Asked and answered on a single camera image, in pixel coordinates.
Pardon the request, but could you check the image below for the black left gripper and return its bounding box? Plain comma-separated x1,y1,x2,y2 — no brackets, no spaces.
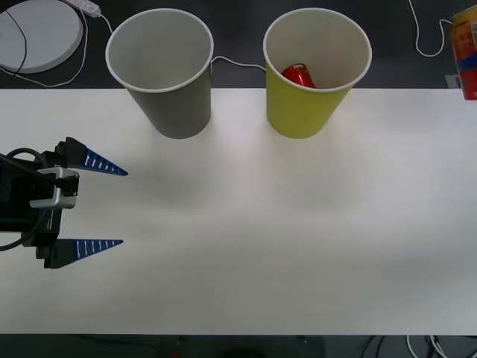
0,136,129,271

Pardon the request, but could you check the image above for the red and yellow drink can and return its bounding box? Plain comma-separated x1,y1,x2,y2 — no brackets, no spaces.
281,63,317,90

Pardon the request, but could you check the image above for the grey plastic bin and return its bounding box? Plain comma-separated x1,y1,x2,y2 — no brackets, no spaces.
105,7,215,140

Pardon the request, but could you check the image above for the round pale grey disc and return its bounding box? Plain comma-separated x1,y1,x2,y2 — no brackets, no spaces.
0,1,84,75

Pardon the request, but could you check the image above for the white power strip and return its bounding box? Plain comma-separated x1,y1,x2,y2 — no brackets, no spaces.
63,0,101,18

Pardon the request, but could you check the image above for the yellow-green plastic bin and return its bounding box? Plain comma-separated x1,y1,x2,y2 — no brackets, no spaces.
262,7,373,140

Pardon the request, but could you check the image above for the colourful printed box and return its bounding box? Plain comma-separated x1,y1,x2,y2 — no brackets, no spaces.
452,7,477,101

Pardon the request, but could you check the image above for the white looped cable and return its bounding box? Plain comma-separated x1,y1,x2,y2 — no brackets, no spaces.
0,7,89,88

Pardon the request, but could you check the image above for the thin black cable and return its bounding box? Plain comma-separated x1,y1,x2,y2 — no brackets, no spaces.
0,9,29,75

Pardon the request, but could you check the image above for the white power strip cable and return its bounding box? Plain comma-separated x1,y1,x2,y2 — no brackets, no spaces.
97,13,267,72

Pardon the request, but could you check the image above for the white cable beside box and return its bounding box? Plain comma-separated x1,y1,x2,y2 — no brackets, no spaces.
408,0,455,58

